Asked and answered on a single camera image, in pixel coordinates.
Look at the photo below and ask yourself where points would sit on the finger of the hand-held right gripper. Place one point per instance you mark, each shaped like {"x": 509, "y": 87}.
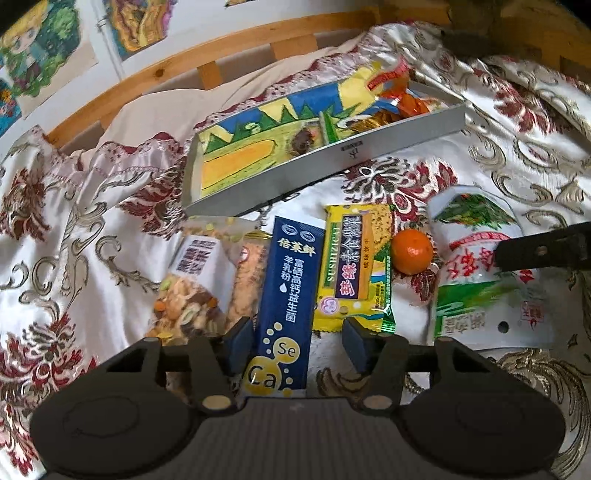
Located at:
{"x": 540, "y": 253}

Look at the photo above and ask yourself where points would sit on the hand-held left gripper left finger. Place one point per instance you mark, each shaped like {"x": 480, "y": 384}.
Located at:
{"x": 240, "y": 344}

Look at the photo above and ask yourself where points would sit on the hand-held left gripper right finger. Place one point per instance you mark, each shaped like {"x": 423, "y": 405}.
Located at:
{"x": 354, "y": 344}

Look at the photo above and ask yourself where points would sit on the blue milk powder sachet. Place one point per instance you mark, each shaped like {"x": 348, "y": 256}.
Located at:
{"x": 284, "y": 295}

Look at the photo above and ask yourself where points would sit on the mixed nut packet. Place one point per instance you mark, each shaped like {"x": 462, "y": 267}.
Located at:
{"x": 194, "y": 295}

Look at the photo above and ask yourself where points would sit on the yellow cracker packet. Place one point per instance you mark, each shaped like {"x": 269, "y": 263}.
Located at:
{"x": 353, "y": 272}

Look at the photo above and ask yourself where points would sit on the white green snack bag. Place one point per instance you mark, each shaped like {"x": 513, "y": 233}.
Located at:
{"x": 480, "y": 300}

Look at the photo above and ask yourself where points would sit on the mandarin orange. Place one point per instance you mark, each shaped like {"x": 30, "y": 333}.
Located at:
{"x": 412, "y": 251}

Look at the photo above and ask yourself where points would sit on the grey shallow box tray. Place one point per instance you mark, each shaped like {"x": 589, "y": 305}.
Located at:
{"x": 323, "y": 170}

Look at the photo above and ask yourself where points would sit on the dark brown snack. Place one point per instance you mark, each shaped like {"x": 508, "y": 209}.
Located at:
{"x": 302, "y": 141}

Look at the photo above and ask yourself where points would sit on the golden brown snack packet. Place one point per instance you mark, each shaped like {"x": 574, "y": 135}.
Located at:
{"x": 376, "y": 119}

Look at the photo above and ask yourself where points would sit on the green stick packet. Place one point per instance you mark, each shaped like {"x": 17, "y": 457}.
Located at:
{"x": 330, "y": 127}

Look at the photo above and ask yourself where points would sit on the orange snack packet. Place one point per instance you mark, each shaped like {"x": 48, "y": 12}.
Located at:
{"x": 397, "y": 87}

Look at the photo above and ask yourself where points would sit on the green yellow drawing sheet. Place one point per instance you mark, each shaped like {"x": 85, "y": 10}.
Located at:
{"x": 249, "y": 152}

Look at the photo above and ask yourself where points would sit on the floral satin blanket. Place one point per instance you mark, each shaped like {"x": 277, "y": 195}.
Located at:
{"x": 69, "y": 240}

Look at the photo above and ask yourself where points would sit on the beige bed sheet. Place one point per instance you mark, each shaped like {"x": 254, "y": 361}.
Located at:
{"x": 152, "y": 115}

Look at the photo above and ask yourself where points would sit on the red-haired girl drawing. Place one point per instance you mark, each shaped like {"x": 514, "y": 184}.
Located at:
{"x": 7, "y": 110}

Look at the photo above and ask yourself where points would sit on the swirly sun drawing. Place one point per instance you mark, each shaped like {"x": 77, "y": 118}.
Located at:
{"x": 134, "y": 23}

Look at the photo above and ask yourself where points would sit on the hillside landscape drawing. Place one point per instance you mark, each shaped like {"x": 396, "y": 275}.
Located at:
{"x": 240, "y": 2}

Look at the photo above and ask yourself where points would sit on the blond child drawing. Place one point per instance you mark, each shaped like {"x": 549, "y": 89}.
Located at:
{"x": 37, "y": 50}

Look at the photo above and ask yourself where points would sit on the wooden bed frame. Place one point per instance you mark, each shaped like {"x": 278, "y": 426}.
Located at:
{"x": 184, "y": 60}

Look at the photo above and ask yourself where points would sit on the white wall pipe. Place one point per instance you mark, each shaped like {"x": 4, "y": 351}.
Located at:
{"x": 108, "y": 41}

